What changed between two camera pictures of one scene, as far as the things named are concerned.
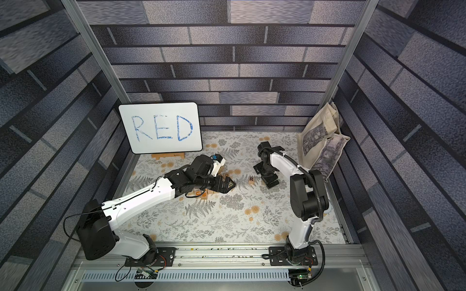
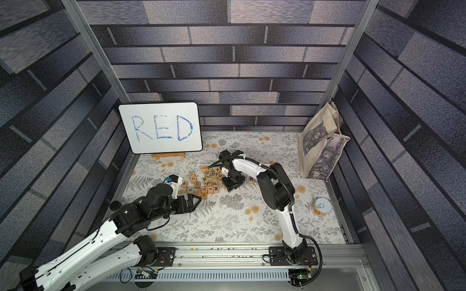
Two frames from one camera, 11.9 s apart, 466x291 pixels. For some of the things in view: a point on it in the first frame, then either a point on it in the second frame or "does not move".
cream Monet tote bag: (320, 142) does not move
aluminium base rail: (218, 268) does not move
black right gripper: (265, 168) to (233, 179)
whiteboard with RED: (162, 127) does not move
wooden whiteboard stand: (157, 156) does not move
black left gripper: (219, 188) to (183, 200)
